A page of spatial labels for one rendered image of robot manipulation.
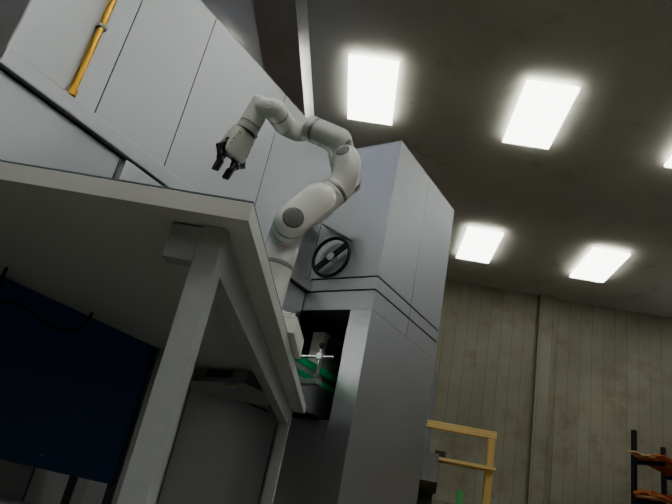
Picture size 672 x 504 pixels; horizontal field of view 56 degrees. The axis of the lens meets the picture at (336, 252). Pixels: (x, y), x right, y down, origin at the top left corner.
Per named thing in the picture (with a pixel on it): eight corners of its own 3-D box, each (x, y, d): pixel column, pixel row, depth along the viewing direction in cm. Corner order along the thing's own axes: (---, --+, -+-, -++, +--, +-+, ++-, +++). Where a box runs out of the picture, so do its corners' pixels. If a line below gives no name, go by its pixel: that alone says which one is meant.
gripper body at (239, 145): (248, 136, 221) (232, 163, 219) (230, 119, 213) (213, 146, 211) (263, 139, 216) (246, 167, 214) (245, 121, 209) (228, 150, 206)
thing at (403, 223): (371, 358, 348) (396, 216, 384) (435, 360, 328) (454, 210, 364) (301, 310, 296) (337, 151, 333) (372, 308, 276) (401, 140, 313)
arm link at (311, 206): (341, 209, 192) (354, 188, 177) (284, 258, 184) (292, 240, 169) (320, 186, 193) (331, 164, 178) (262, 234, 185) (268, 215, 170)
